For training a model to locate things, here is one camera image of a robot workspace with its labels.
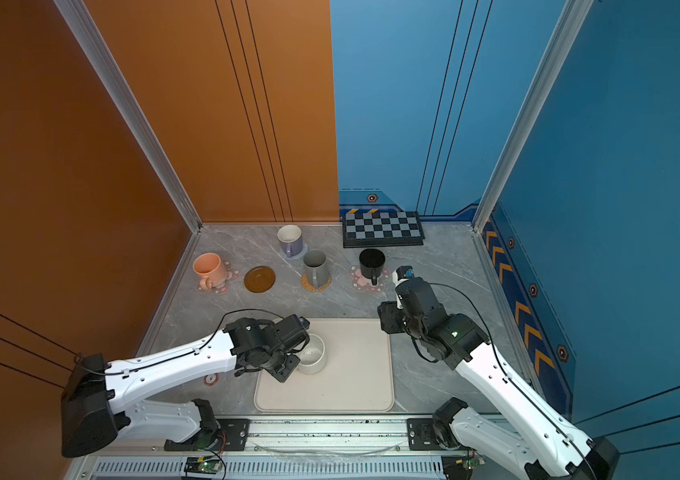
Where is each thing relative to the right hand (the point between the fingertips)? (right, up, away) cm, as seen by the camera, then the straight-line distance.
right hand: (383, 309), depth 74 cm
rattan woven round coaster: (-23, +3, +28) cm, 37 cm away
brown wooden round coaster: (-40, +5, +29) cm, 50 cm away
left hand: (-24, -15, +4) cm, 29 cm away
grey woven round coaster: (-25, +15, +38) cm, 48 cm away
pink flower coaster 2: (-4, +3, +29) cm, 29 cm away
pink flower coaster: (-50, +6, +31) cm, 59 cm away
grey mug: (-19, +9, +20) cm, 29 cm away
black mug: (-1, +10, +25) cm, 27 cm away
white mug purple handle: (-30, +19, +35) cm, 50 cm away
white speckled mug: (-18, -14, +6) cm, 23 cm away
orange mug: (-55, +8, +26) cm, 61 cm away
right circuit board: (+20, -35, -4) cm, 41 cm away
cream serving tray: (-6, -20, +9) cm, 23 cm away
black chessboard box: (+4, +23, +42) cm, 48 cm away
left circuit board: (-44, -37, -3) cm, 57 cm away
